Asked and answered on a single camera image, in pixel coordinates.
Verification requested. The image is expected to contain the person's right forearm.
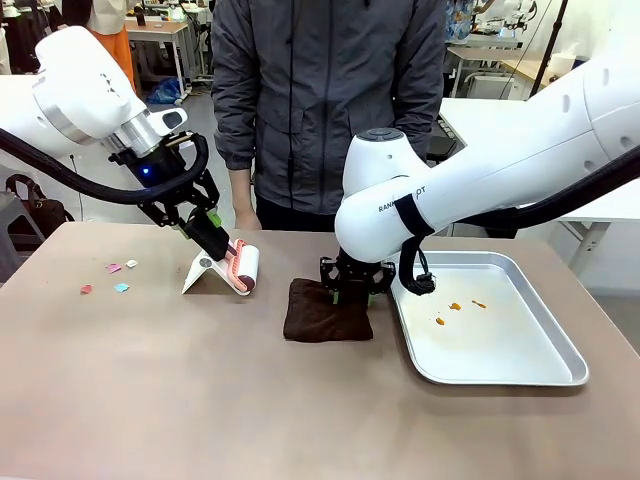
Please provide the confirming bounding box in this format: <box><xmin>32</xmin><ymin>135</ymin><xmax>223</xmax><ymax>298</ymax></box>
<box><xmin>229</xmin><ymin>167</ymin><xmax>255</xmax><ymax>206</ymax></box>

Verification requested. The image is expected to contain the person's right hand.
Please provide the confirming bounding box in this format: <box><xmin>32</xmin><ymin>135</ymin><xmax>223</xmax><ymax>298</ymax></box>
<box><xmin>233</xmin><ymin>198</ymin><xmax>263</xmax><ymax>231</ymax></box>

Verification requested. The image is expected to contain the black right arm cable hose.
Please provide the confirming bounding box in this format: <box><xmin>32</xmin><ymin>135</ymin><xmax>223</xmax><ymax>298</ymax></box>
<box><xmin>397</xmin><ymin>147</ymin><xmax>640</xmax><ymax>297</ymax></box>

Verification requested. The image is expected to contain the dark brown cloth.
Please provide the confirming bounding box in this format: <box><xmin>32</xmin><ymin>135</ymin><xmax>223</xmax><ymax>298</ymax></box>
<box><xmin>282</xmin><ymin>277</ymin><xmax>375</xmax><ymax>344</ymax></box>

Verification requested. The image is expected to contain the person in orange trousers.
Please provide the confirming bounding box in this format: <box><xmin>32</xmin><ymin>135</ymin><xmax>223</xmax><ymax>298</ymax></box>
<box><xmin>85</xmin><ymin>0</ymin><xmax>137</xmax><ymax>94</ymax></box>

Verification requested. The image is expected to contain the brown leather bag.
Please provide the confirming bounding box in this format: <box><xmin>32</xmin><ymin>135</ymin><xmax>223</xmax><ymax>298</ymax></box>
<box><xmin>4</xmin><ymin>173</ymin><xmax>76</xmax><ymax>237</ymax></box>

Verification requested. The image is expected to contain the thin black cable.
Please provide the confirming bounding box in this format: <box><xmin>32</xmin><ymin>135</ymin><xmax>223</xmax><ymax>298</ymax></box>
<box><xmin>69</xmin><ymin>152</ymin><xmax>85</xmax><ymax>221</ymax></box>

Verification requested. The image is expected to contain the silver metal tray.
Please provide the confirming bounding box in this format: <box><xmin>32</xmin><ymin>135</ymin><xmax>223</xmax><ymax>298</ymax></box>
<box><xmin>389</xmin><ymin>250</ymin><xmax>590</xmax><ymax>387</ymax></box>

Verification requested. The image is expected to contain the white folded stand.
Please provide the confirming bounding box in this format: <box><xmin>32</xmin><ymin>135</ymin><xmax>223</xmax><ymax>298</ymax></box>
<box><xmin>180</xmin><ymin>249</ymin><xmax>254</xmax><ymax>300</ymax></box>

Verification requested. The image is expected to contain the wood top table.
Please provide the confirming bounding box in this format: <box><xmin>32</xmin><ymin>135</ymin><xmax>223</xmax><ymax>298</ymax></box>
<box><xmin>125</xmin><ymin>19</ymin><xmax>194</xmax><ymax>99</ymax></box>

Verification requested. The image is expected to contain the black chair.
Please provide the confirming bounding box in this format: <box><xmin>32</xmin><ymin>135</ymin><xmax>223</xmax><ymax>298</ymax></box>
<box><xmin>424</xmin><ymin>133</ymin><xmax>459</xmax><ymax>166</ymax></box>

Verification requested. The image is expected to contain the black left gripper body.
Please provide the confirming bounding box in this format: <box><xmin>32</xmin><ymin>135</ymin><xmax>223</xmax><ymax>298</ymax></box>
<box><xmin>108</xmin><ymin>130</ymin><xmax>204</xmax><ymax>204</ymax></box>

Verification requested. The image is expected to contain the black slanted pole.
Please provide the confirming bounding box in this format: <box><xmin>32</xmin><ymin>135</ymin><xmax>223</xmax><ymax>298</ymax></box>
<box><xmin>530</xmin><ymin>0</ymin><xmax>564</xmax><ymax>96</ymax></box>

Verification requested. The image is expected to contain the wooden top desk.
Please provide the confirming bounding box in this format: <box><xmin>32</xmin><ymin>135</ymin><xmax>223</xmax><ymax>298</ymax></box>
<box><xmin>447</xmin><ymin>44</ymin><xmax>561</xmax><ymax>99</ymax></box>

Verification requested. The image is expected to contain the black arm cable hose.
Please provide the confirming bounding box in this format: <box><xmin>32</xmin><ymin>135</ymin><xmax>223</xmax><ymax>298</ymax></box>
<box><xmin>0</xmin><ymin>127</ymin><xmax>210</xmax><ymax>206</ymax></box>
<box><xmin>397</xmin><ymin>147</ymin><xmax>640</xmax><ymax>297</ymax></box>

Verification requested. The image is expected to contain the person in grey jacket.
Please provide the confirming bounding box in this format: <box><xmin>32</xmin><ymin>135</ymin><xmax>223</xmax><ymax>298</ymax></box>
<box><xmin>209</xmin><ymin>0</ymin><xmax>449</xmax><ymax>232</ymax></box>

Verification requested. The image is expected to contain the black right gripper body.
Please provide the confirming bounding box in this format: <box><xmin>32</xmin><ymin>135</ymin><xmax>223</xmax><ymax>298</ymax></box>
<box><xmin>335</xmin><ymin>247</ymin><xmax>389</xmax><ymax>292</ymax></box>

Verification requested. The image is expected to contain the person in patterned shirt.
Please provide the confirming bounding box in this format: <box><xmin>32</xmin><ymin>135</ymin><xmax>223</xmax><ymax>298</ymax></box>
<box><xmin>446</xmin><ymin>0</ymin><xmax>471</xmax><ymax>46</ymax></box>

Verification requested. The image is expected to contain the pink lint roller black handle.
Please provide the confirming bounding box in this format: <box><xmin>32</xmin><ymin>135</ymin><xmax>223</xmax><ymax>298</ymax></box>
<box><xmin>183</xmin><ymin>212</ymin><xmax>263</xmax><ymax>296</ymax></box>

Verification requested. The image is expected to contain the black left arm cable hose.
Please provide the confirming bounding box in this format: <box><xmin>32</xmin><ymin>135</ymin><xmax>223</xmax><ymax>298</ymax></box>
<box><xmin>0</xmin><ymin>127</ymin><xmax>210</xmax><ymax>206</ymax></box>

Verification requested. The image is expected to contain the blue plastic bag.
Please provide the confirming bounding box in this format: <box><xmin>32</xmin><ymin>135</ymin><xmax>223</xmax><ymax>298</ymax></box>
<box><xmin>147</xmin><ymin>77</ymin><xmax>184</xmax><ymax>106</ymax></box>

